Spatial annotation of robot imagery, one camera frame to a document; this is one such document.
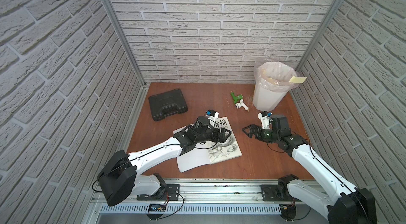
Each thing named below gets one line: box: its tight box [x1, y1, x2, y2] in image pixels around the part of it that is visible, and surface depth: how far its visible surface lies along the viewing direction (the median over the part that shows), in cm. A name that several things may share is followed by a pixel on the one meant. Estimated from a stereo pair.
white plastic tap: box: [234, 98, 250, 112], surface depth 108 cm
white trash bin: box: [252, 69, 299, 112], surface depth 89 cm
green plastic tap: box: [229, 91, 244, 104], surface depth 112 cm
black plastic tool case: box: [148, 88, 189, 122], surface depth 102 cm
